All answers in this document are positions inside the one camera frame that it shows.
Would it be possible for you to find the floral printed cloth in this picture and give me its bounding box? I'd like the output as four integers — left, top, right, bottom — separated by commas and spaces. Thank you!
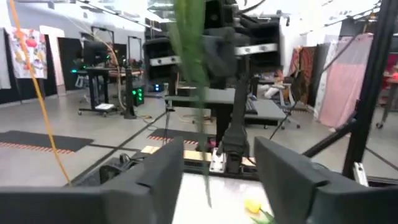
5, 26, 48, 80

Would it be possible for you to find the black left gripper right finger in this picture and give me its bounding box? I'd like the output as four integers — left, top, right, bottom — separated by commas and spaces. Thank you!
254, 136, 398, 224

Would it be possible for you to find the black aluminium rig frame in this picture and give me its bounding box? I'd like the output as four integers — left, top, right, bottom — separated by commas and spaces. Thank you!
182, 0, 398, 187

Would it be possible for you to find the green-lit computer tower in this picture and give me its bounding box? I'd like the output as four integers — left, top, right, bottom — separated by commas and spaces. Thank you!
132, 86, 144, 107

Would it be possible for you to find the white hanging cloth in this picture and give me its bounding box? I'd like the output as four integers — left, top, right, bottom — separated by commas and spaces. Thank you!
0, 27, 12, 90

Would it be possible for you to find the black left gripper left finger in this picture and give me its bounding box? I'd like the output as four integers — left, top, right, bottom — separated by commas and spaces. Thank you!
0, 136, 185, 224

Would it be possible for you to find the red patterned hanging cloth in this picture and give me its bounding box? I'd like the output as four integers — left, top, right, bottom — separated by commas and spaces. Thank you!
289, 45, 317, 105

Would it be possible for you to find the hazard-striped black floor mat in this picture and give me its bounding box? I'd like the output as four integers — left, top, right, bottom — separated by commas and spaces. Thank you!
147, 128, 217, 146
0, 130, 94, 156

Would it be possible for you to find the person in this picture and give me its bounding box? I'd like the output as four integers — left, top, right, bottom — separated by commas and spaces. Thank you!
259, 70, 295, 100

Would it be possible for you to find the black desk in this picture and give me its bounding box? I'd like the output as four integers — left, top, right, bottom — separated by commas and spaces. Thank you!
164, 88, 287, 130

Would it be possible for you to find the pale pink panel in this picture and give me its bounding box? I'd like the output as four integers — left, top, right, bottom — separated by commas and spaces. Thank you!
39, 25, 67, 96

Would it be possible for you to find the yellow artificial tulip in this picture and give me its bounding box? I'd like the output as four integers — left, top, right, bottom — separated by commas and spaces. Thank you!
244, 198, 276, 224

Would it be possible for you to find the pink hanging cloth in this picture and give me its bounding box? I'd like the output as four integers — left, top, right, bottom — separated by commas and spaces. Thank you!
317, 32, 374, 128

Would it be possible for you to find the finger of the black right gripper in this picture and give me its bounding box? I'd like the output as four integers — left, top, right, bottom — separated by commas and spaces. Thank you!
220, 27, 238, 78
203, 28, 221, 79

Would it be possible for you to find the purple artificial flower bunch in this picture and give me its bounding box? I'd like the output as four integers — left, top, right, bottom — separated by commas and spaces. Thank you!
169, 0, 215, 208

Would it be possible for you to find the yellow hanging cable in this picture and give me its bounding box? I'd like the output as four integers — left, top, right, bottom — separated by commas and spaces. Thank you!
8, 0, 72, 187

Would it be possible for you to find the black rolling monitor stand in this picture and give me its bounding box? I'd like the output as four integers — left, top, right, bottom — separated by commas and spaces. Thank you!
71, 39, 125, 118

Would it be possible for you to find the grey office chair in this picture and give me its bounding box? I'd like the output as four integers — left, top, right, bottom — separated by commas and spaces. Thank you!
273, 76, 312, 130

